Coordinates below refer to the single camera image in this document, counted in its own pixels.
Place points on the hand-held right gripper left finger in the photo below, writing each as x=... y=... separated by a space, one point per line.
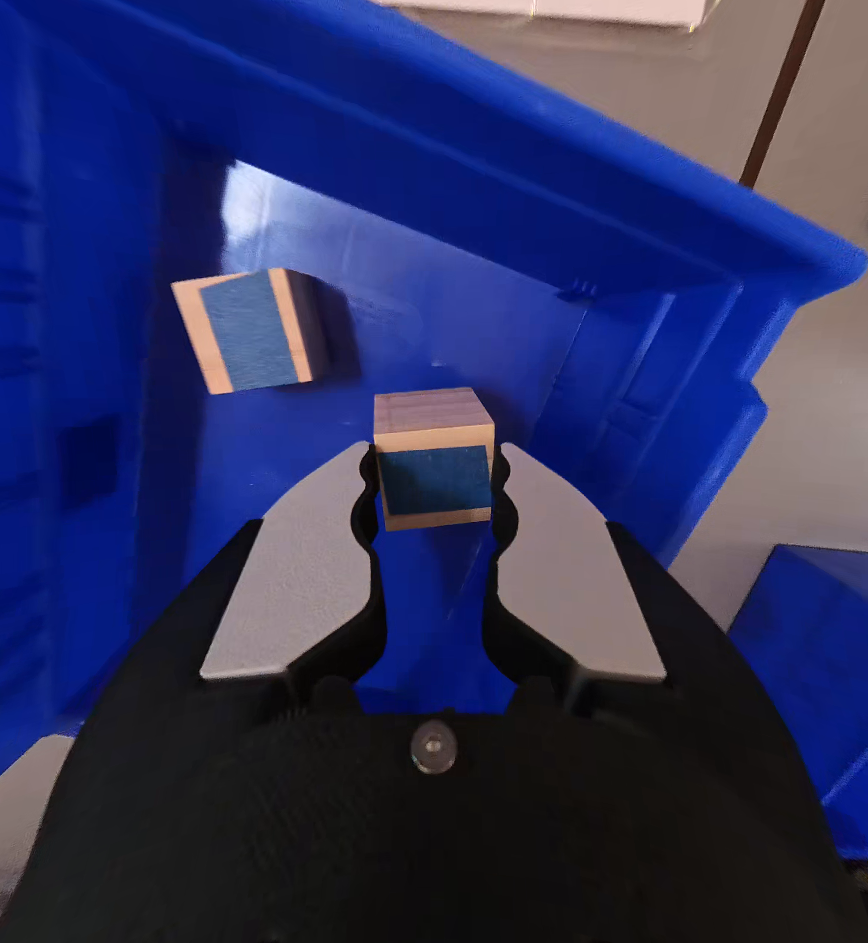
x=294 y=589

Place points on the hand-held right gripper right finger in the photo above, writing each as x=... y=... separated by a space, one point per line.
x=574 y=589

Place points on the wooden cube blue stripe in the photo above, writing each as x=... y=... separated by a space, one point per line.
x=250 y=331
x=434 y=482

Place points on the blue plastic bin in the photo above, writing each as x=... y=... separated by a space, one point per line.
x=478 y=147
x=809 y=648

